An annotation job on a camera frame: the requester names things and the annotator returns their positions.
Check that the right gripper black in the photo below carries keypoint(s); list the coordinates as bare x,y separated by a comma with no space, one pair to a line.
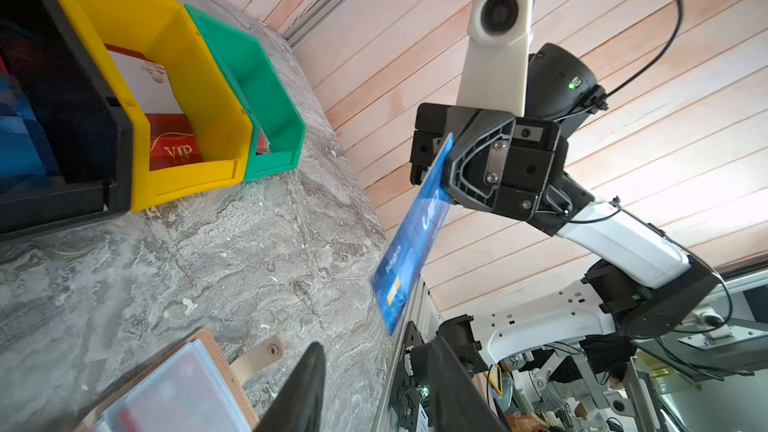
499,164

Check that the blue credit card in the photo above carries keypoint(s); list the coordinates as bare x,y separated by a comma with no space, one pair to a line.
396,274

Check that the green plastic bin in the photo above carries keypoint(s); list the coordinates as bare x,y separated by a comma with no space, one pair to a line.
278,128

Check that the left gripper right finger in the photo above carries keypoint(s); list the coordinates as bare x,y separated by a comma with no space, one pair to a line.
457,405

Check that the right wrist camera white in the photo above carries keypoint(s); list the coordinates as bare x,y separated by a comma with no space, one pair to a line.
497,42

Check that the red cards in yellow bin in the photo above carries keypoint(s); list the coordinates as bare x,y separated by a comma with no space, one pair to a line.
172,140

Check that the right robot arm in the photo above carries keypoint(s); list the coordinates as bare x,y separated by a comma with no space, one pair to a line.
643,284

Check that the tan leather card holder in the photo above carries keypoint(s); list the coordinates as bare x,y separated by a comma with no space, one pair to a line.
191,388

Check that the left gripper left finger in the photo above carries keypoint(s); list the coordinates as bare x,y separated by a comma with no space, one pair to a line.
298,406

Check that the cards in black bin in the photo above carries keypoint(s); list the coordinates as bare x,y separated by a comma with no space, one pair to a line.
27,159

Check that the black plastic bin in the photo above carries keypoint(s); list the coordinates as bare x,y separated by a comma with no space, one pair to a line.
88,130

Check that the yellow plastic bin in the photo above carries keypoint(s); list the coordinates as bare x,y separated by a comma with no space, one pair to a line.
163,31

